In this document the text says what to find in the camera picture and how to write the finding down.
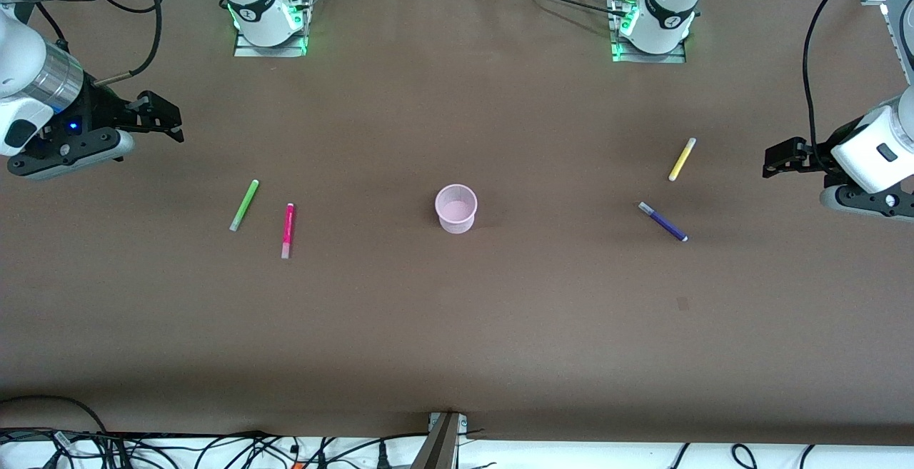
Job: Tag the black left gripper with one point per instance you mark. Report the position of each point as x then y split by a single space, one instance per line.
816 154

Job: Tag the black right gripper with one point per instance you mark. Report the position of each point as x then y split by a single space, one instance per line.
98 112

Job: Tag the purple marker pen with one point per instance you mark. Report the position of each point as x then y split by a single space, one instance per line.
664 222

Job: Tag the pink marker pen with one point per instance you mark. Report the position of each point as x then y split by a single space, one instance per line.
288 230

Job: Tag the pink mesh pen holder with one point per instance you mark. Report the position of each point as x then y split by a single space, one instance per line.
455 209

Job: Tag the yellow marker pen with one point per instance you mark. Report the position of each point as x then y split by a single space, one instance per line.
682 159

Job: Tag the green marker pen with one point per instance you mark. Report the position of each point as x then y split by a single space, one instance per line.
244 205

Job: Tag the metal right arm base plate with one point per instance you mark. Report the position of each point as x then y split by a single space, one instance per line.
271 49

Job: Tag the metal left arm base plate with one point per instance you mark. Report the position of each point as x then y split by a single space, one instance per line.
650 57

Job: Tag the aluminium frame profile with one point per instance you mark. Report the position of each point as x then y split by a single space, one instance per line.
892 5

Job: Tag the metal table clamp bracket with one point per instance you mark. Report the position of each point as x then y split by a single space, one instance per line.
441 444

